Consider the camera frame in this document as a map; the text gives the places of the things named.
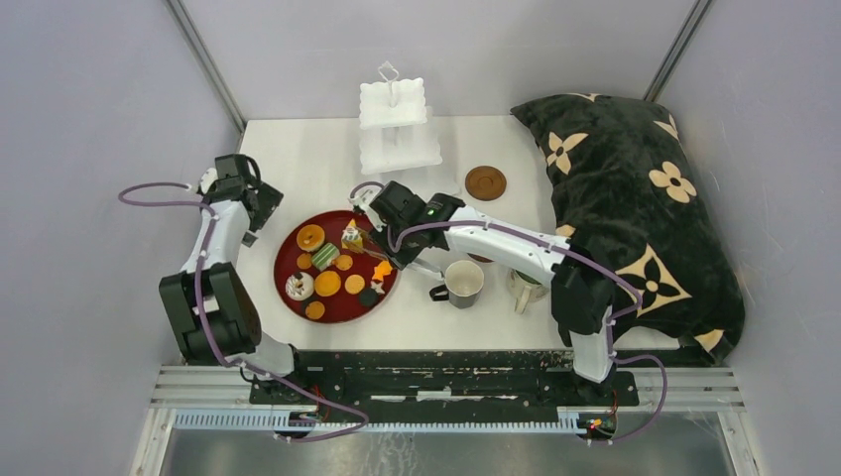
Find orange fish-shaped pastry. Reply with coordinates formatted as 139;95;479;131
371;260;394;283

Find chocolate chip cookie lower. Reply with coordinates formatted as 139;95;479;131
304;300;325;320

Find far brown wooden coaster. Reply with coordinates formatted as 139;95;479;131
465;166;507;201

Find yellow cake wedge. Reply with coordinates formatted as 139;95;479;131
341;219;366;254

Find brown wooden coaster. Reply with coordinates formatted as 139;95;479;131
465;166;507;201
468;254;494;264

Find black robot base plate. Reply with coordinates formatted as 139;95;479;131
242;350;640;425

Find green striped cake slice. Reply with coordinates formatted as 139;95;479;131
310;242;341;272

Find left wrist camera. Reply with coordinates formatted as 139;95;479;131
197;167;218;196

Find dark red round tray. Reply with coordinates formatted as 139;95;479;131
274;210;399;324

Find round beige biscuit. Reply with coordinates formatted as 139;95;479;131
344;274;368;296

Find black floral pillow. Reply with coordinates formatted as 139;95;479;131
511;93;746;365

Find chocolate chip cookie upper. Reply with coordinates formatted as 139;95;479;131
296;253;312;270

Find large orange egg tart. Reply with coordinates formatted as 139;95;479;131
313;270;342;298

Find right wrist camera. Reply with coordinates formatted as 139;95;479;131
349;186;382;214

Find chocolate chip cookie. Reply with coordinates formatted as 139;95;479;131
296;253;312;270
304;300;325;320

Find white chocolate-drizzled donut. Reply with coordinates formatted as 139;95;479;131
285;272;314;302

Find metal serving tongs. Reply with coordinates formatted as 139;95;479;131
357;227;444;281

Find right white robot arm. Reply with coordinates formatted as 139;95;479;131
349;181;620;405

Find white three-tier dessert stand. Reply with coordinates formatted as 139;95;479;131
358;61;442;176

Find cream green-lined mug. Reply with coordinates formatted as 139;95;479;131
506;269;549;314

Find black white-lined mug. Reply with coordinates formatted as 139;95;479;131
428;260;485;309

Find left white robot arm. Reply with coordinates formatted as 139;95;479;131
159;154;312;404

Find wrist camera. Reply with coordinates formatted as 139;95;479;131
197;167;218;196
349;186;382;214

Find near brown wooden coaster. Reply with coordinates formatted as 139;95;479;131
468;254;494;264

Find dark chocolate sandwich cookie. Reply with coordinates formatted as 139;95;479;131
358;288;380;308

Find small chip cookie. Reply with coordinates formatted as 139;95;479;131
334;254;354;271

